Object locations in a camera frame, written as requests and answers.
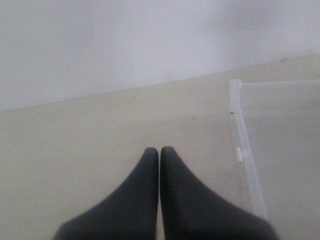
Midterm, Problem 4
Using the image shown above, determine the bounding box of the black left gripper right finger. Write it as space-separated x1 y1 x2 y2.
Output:
160 146 278 240

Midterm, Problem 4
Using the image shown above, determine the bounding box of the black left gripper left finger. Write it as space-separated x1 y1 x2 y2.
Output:
54 147 159 240

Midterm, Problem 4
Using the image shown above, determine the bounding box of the clear plastic storage box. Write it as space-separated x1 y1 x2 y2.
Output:
230 79 320 240

